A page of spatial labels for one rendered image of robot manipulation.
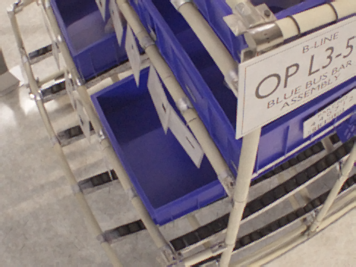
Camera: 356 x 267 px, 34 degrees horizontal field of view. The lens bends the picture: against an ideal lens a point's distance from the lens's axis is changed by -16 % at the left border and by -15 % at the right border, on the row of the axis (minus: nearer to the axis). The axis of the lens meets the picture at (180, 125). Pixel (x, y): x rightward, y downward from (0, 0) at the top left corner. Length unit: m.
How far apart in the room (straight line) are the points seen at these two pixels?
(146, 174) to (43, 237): 0.88
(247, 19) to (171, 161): 0.94
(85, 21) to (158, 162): 0.54
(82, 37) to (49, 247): 0.91
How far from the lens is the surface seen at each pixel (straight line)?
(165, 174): 1.73
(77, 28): 2.01
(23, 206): 2.57
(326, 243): 2.48
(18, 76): 2.86
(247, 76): 0.87
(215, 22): 1.06
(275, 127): 1.21
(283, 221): 2.09
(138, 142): 1.78
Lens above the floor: 2.33
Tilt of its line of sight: 63 degrees down
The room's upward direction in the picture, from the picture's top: 2 degrees counter-clockwise
